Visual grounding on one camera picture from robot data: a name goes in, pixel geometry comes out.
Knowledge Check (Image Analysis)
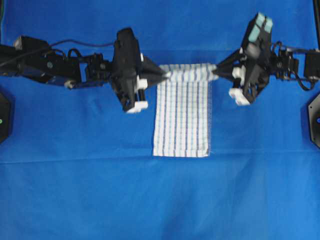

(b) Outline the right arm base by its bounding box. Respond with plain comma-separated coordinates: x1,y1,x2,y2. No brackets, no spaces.
307,93,320,148

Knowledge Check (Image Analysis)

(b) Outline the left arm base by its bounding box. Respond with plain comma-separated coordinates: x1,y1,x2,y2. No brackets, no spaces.
0,86,16,144

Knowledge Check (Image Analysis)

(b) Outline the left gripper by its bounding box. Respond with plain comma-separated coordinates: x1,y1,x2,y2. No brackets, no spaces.
109,27,171,115

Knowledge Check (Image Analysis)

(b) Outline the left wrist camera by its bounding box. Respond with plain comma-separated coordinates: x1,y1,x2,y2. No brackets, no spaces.
112,27,141,66

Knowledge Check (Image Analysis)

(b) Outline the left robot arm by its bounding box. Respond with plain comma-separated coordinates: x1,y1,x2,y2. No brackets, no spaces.
0,27,168,113

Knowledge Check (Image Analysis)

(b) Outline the black camera cable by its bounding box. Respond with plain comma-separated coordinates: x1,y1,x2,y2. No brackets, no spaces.
48,39,116,49

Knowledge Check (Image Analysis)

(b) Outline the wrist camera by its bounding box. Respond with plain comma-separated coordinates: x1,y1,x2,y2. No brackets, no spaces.
112,27,141,66
241,12,273,50

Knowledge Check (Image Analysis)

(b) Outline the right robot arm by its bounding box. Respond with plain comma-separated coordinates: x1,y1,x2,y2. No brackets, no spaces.
212,41,320,106

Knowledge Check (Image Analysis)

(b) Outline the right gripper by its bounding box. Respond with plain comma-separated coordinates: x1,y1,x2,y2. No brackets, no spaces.
212,46,271,106

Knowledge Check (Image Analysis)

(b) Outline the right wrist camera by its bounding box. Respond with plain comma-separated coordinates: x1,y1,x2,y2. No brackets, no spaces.
241,12,273,50

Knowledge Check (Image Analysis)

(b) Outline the blue table cloth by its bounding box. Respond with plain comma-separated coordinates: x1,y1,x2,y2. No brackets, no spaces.
0,0,320,240

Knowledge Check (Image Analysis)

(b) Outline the blue striped white towel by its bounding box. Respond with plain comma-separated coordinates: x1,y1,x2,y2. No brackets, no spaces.
152,63,218,158

